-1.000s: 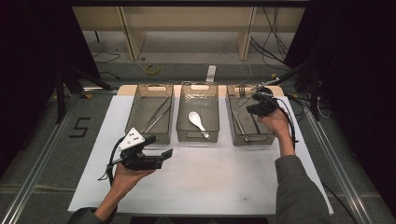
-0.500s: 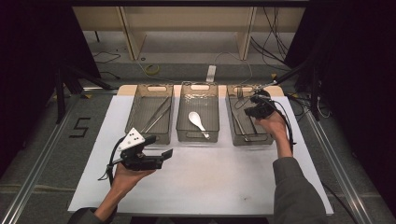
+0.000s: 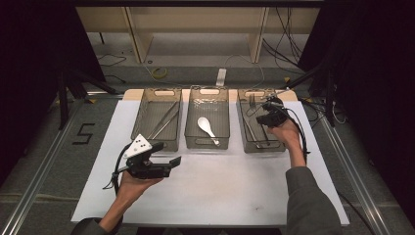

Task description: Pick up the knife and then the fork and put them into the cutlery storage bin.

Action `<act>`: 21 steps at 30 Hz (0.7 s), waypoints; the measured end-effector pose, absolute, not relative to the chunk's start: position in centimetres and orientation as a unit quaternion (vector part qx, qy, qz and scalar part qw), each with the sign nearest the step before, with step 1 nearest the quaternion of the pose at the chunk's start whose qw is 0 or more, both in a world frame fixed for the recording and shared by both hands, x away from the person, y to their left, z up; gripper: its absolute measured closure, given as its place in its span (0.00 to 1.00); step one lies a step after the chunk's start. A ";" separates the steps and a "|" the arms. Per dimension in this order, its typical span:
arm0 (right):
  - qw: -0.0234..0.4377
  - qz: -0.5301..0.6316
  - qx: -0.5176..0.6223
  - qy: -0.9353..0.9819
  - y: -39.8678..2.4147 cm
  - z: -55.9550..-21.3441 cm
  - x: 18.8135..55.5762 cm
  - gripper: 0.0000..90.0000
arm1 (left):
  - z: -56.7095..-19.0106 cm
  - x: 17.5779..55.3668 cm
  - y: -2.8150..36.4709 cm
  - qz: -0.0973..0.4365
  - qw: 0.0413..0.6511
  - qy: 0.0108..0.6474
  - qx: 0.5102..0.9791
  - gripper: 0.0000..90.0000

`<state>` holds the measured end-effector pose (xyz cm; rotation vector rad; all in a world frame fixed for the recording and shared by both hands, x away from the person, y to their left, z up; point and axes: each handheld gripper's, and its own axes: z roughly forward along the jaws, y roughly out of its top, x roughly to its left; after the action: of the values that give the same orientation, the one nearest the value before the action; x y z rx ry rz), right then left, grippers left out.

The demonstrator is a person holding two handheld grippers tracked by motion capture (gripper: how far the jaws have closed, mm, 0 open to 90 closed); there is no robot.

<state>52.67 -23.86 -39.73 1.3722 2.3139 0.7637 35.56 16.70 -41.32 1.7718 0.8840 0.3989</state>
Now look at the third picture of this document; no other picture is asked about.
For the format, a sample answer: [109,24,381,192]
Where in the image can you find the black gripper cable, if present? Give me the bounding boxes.
[277,104,311,165]
[101,145,131,197]

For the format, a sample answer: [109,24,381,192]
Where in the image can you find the transparent grey plastic bin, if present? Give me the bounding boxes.
[130,87,183,153]
[184,86,231,151]
[236,87,293,154]

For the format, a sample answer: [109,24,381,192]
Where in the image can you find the black metal stand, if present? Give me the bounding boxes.
[280,62,337,128]
[57,70,118,131]

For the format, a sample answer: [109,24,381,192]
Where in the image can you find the white cable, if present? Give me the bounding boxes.
[224,53,266,89]

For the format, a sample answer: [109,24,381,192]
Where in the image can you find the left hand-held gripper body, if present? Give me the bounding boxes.
[122,133,172,180]

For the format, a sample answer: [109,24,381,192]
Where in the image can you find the black curtain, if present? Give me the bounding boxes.
[298,0,415,226]
[0,0,106,177]

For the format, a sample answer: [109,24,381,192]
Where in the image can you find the bundle of black cables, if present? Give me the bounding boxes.
[262,6,314,67]

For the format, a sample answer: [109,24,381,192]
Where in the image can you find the metal table knife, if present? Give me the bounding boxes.
[242,112,262,150]

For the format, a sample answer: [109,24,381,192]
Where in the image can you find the person's right hand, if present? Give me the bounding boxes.
[267,118,302,150]

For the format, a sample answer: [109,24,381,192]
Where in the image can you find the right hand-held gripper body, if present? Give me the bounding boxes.
[255,106,290,129]

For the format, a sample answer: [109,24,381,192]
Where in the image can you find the metal chopstick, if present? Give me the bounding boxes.
[151,111,180,141]
[146,101,180,141]

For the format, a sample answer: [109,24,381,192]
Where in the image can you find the white spoon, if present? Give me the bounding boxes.
[197,117,220,146]

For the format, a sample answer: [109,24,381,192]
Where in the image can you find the white power strip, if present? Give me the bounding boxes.
[215,68,228,87]

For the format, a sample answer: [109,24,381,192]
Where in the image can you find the aluminium floor rail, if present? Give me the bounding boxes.
[317,114,392,235]
[0,97,86,235]

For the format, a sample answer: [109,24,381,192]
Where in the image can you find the person's left hand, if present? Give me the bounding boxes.
[115,169,163,204]

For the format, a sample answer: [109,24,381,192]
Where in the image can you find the thin black floor cable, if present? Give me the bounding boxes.
[96,53,127,84]

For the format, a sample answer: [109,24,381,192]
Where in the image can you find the beige wooden shelf unit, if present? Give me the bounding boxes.
[74,6,321,65]

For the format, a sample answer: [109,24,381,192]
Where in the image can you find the yellow tape roll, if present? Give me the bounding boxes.
[152,67,168,80]

